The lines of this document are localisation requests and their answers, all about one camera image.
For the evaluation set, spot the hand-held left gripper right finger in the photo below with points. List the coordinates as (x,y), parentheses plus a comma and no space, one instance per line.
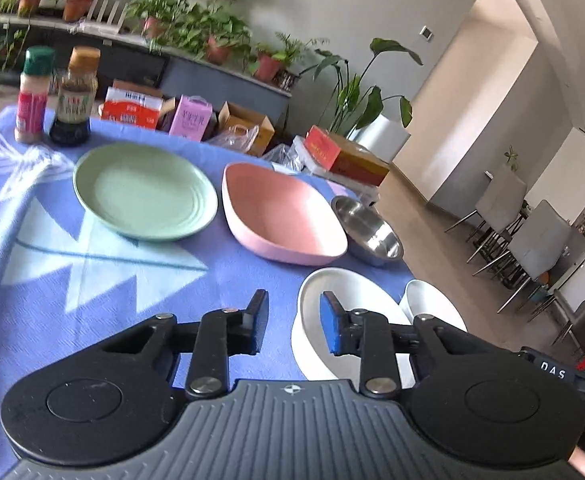
(330,325)

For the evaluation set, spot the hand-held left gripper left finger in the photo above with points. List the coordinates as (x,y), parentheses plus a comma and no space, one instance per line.
(257,322)

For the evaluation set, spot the white plate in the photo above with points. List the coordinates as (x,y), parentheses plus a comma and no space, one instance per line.
(308,310)

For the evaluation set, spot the pink oval dish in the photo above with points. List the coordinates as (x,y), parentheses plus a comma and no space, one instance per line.
(282,215)

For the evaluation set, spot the green plate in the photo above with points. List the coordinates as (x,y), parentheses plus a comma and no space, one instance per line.
(142,190)

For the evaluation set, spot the person's right hand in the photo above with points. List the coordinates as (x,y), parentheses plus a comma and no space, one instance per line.
(583,465)

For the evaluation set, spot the stainless steel bowl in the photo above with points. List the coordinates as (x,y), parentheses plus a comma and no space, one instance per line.
(372,232)

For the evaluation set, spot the white bowl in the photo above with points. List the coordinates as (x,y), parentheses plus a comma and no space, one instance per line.
(432,300)

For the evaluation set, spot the grey dining chair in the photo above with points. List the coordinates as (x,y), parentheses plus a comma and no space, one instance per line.
(499,195)
(542,245)

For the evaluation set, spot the blue printed tablecloth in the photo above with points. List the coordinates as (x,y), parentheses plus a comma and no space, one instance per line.
(122,285)

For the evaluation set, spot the red gift box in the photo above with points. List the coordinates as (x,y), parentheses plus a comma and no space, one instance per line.
(342,155)

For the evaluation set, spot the clear plastic bag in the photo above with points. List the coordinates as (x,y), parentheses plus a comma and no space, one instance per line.
(235,137)

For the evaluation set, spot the open cardboard box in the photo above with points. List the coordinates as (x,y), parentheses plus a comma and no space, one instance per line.
(252,127)

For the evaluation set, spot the large plant in white planter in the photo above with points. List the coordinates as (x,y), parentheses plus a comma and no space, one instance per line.
(382,135)

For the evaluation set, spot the pink carton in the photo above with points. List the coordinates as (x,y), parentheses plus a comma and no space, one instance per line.
(190,117)

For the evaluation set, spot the red and white carton box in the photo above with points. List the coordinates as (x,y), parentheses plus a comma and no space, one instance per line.
(132,110)

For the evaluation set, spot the row of potted plants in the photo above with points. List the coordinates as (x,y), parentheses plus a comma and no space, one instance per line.
(197,74)

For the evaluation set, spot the brown-capped soy sauce bottle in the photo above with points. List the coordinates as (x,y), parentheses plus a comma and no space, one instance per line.
(72,105)

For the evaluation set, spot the green-capped seasoning bottle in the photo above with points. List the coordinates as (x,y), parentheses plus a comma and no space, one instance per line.
(32,105)

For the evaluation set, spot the white slatted rack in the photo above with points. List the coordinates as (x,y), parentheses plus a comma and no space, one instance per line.
(105,12)

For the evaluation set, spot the wall light switch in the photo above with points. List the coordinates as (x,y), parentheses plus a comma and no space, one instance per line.
(426,32)

